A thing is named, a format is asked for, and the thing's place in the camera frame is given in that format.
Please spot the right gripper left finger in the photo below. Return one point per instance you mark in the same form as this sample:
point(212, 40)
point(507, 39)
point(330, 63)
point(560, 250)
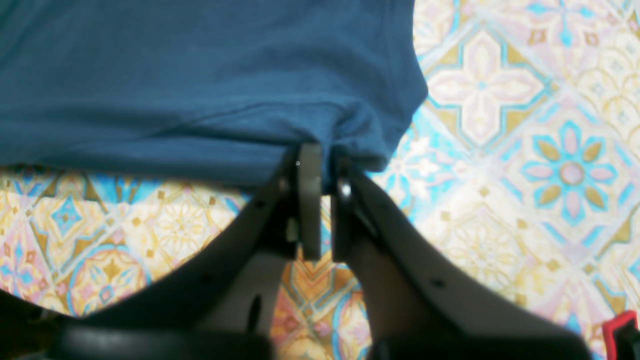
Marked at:
point(217, 306)

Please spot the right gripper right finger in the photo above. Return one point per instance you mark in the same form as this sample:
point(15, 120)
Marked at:
point(419, 305)

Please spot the dark blue t-shirt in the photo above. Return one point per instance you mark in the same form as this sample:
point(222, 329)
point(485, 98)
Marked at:
point(215, 90)

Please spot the patterned tablecloth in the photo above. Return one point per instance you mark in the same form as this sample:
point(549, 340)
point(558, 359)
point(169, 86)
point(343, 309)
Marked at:
point(522, 167)

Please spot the red clamp bottom right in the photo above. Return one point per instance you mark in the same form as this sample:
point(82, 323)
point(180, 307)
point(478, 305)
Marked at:
point(622, 336)

